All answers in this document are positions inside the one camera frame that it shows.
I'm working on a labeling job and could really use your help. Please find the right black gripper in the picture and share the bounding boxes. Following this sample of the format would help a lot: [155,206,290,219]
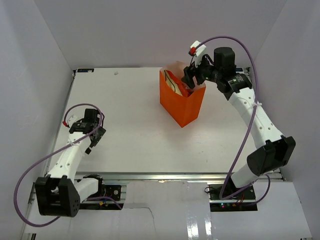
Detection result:
[181,53,222,90]

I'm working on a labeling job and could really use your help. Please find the large orange snack pouch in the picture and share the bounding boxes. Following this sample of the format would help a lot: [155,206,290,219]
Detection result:
[163,70,192,97]

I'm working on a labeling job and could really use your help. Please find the orange paper bag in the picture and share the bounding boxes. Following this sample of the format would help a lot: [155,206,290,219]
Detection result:
[159,61,206,128]

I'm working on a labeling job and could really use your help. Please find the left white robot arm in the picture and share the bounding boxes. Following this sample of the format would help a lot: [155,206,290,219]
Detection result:
[35,108,106,217]

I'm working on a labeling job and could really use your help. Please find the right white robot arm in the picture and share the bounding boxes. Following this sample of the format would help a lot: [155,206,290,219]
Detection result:
[181,45,296,200]

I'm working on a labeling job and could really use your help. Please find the right blue corner label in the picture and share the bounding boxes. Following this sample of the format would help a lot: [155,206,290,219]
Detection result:
[235,67,244,72]

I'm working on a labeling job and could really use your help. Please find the blue corner label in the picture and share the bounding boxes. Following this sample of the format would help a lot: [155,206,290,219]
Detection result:
[77,68,95,73]
[235,67,244,72]

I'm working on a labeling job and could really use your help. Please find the left blue corner label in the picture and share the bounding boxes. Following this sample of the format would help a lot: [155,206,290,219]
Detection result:
[77,68,95,73]

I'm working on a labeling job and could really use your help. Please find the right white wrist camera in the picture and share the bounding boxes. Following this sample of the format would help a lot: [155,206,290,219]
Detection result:
[188,40,207,67]

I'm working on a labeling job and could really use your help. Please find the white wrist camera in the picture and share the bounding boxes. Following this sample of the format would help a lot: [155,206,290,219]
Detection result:
[62,115,80,128]
[188,40,207,67]

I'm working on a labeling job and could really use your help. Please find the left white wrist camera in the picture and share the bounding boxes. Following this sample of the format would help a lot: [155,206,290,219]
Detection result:
[62,115,80,128]

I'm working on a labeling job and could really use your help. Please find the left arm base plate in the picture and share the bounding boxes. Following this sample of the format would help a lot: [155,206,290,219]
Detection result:
[87,184,122,201]

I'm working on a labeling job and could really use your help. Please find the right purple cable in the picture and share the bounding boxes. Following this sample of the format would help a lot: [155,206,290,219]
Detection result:
[197,36,271,203]

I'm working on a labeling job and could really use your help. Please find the aluminium table rail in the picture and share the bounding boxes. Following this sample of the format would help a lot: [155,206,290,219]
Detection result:
[75,171,227,183]

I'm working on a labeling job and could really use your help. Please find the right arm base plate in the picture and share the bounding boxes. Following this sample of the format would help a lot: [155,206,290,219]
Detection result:
[204,182,258,208]

